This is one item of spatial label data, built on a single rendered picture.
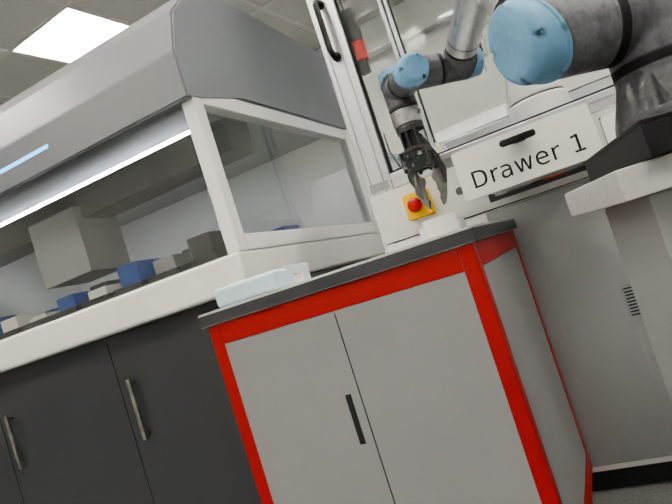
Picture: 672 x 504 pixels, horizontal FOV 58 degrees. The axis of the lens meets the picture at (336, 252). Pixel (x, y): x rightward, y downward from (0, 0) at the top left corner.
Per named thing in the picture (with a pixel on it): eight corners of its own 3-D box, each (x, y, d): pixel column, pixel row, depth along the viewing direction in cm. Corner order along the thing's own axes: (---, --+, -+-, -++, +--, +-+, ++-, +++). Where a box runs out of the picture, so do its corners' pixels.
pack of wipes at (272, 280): (293, 285, 135) (287, 266, 136) (279, 289, 126) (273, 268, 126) (235, 304, 139) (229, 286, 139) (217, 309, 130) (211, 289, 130)
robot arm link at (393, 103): (380, 66, 148) (373, 79, 156) (394, 108, 147) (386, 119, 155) (409, 58, 149) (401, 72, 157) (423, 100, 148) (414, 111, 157)
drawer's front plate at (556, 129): (604, 153, 119) (586, 101, 120) (466, 202, 131) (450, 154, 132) (604, 154, 121) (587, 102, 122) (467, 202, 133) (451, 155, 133)
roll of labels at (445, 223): (463, 229, 118) (456, 210, 118) (428, 240, 118) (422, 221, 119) (459, 231, 125) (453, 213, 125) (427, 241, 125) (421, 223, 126)
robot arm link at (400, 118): (395, 118, 157) (424, 106, 154) (401, 135, 157) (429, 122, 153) (385, 115, 150) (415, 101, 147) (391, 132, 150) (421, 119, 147)
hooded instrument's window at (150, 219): (232, 252, 168) (185, 100, 170) (-125, 387, 239) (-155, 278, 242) (372, 233, 272) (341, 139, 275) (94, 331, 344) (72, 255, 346)
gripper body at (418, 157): (404, 176, 148) (389, 130, 149) (414, 177, 156) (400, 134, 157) (432, 165, 145) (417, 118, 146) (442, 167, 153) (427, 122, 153)
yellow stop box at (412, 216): (432, 213, 163) (424, 188, 164) (408, 221, 166) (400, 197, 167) (436, 212, 168) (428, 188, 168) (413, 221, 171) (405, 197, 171)
